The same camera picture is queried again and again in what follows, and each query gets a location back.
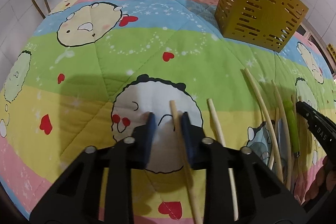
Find operator right hand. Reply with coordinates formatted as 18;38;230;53
305;156;336;201

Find wooden chopstick beside gripper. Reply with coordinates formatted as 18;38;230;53
207;98;239;222

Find grey plastic spoon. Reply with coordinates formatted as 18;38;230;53
247;118;284;169

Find colourful cartoon quilt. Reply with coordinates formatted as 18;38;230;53
1;0;335;223

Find yellow perforated utensil holder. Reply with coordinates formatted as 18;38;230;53
215;0;309;52

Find green handled utensil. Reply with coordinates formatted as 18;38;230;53
283;100;300;158

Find wooden sticks against wall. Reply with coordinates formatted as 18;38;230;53
31;0;52;19

